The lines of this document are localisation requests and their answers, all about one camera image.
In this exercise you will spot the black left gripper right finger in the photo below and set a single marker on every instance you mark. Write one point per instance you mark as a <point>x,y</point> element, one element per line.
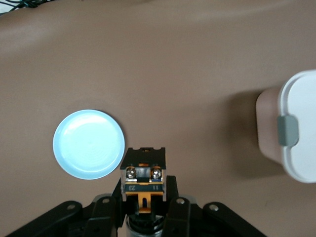
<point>180,217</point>

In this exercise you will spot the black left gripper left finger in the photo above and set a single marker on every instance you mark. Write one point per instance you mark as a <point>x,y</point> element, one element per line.
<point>103,217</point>

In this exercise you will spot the black and orange push-button switch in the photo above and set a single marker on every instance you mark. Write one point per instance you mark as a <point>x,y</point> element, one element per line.
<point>143,158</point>

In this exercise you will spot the white lidded box grey clips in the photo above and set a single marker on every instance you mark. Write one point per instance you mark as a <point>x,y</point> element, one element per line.
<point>301,111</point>

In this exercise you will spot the light blue round plate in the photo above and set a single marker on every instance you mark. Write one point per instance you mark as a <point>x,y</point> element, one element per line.
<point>89,145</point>

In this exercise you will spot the brown leatherette table cover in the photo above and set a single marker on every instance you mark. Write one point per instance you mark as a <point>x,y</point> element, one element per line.
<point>172,74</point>

